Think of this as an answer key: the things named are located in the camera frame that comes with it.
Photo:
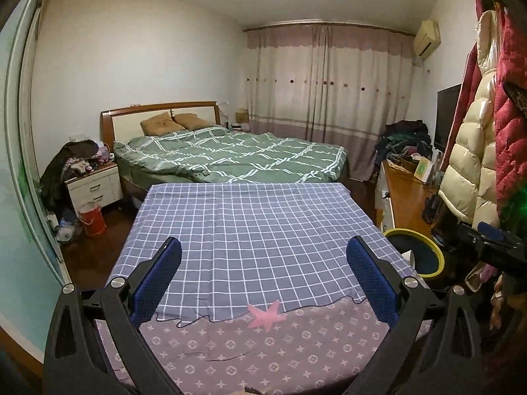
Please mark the green checked quilt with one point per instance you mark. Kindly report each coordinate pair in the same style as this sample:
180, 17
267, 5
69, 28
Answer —
247, 152

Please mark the pink white curtain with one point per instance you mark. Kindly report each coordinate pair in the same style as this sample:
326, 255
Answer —
329, 90

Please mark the clear plastic bottles pile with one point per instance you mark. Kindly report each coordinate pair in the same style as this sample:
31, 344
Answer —
66, 230

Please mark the white wall socket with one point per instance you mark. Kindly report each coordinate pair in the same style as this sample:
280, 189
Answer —
78, 137

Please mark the pile of pink clothes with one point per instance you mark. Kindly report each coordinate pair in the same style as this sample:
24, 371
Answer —
82, 166

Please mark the wooden bed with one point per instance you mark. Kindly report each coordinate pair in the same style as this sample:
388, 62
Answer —
123, 125

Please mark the purple patterned cloth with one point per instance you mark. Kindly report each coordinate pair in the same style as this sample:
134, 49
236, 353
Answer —
267, 358

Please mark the red bucket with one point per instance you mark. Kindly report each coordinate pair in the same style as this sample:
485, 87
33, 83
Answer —
92, 222

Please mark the red quilted jacket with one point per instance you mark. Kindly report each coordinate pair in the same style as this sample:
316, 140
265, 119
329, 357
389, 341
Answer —
514, 111

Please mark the blue checked cloth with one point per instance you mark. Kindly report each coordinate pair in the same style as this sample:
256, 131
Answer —
255, 234

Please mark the white nightstand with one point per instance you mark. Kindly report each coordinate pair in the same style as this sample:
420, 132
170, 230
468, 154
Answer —
92, 189

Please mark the pink star patch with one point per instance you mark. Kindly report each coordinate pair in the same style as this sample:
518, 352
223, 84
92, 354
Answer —
265, 316

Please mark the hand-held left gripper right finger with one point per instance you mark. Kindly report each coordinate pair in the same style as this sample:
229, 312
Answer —
370, 279

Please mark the pile of dark clothes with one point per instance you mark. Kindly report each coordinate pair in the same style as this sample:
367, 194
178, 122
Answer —
401, 140

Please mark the brown pillow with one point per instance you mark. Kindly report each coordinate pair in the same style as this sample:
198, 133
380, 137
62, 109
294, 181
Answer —
160, 124
193, 120

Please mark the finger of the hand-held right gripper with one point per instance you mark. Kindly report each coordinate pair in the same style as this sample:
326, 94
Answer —
490, 232

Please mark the yellow rimmed dark bin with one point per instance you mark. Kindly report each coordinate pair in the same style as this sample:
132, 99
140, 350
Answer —
424, 257

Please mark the wooden desk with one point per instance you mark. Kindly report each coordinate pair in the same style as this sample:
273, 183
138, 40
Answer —
403, 193

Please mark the cream puffer jacket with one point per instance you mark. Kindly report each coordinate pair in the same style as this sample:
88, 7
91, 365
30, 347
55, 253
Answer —
469, 152

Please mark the sliding wardrobe door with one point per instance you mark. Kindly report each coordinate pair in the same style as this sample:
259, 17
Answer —
20, 152

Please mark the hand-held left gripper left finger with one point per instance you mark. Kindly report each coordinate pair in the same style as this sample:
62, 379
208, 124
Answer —
156, 279

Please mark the cream air conditioner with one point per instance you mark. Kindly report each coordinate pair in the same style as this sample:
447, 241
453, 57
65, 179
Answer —
426, 38

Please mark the green picture card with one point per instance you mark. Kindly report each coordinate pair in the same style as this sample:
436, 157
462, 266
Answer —
423, 170

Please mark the black flat monitor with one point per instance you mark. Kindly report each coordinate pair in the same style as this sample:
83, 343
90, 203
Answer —
448, 117

